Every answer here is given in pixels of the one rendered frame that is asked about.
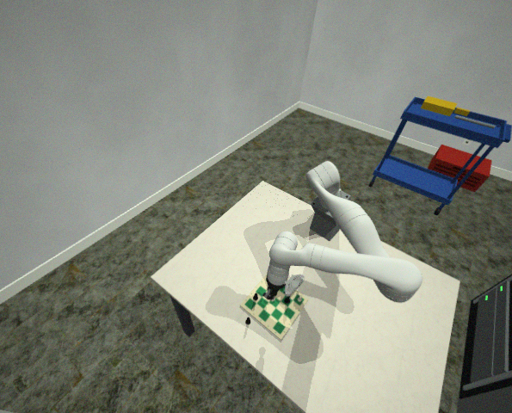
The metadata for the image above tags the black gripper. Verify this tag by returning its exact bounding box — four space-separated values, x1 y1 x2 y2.
262 277 285 299

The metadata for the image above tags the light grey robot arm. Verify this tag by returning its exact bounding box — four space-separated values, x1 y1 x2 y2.
267 161 423 303

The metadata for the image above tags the green and cream chessboard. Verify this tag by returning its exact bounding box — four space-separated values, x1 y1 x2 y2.
240 275 308 340

